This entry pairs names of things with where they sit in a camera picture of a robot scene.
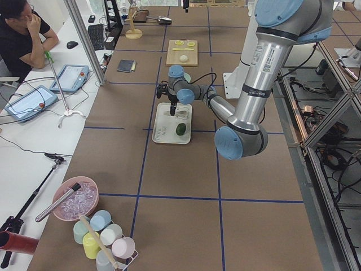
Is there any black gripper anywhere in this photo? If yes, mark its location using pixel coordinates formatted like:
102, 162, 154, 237
166, 86, 178, 116

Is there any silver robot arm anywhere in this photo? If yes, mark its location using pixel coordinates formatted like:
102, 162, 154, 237
168, 1, 333, 160

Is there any light green bowl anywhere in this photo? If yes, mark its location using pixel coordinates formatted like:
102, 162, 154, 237
183, 72, 191, 84

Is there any steel tube in bowl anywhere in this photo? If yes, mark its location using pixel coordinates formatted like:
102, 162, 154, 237
35, 182, 81, 222

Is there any pink bowl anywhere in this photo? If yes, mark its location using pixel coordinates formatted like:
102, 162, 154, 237
53, 176, 99, 221

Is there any green avocado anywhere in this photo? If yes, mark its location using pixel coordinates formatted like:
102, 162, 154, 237
175, 123, 187, 136

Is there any white bear tray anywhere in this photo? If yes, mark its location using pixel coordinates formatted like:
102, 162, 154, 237
152, 102, 192, 144

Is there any bamboo cutting board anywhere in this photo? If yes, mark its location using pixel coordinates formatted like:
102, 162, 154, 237
166, 40, 199, 67

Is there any yellow plastic knife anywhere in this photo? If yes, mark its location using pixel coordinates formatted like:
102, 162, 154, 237
171, 47, 195, 51

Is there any grey and yellow cloth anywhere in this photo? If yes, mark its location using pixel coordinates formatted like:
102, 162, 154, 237
117, 59, 137, 73

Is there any wooden mug tree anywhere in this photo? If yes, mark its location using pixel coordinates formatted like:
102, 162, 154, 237
125, 1, 148, 40

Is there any steel scoop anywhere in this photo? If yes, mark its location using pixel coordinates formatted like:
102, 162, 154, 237
146, 16, 172, 25

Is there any far teach pendant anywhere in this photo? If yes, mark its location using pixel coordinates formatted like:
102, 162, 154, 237
57, 64, 90, 93

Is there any teach pendant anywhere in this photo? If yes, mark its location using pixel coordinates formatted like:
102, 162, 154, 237
57, 64, 90, 93
5, 85, 58, 123

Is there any black keyboard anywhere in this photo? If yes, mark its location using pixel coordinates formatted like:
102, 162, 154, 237
87, 24, 104, 51

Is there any black computer mouse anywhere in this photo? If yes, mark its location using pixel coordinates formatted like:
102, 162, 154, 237
66, 41, 78, 50

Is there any near teach pendant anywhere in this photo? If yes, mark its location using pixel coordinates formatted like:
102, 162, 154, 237
5, 85, 58, 123

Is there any seated person in black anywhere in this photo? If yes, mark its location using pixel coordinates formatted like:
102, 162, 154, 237
1, 1, 59, 82

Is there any black tripod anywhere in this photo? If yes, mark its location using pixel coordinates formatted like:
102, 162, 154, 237
0, 152, 67, 269

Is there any red bottle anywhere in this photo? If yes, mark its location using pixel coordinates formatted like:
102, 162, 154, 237
1, 231, 39, 255

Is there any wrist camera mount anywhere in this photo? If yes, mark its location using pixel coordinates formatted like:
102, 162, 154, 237
156, 83, 169, 99

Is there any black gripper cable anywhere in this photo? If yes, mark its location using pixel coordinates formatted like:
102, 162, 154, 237
186, 72, 218, 98

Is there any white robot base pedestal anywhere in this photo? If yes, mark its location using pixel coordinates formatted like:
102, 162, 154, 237
223, 16, 258, 99

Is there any aluminium frame post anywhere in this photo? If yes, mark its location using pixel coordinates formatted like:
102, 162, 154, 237
64, 0, 105, 86

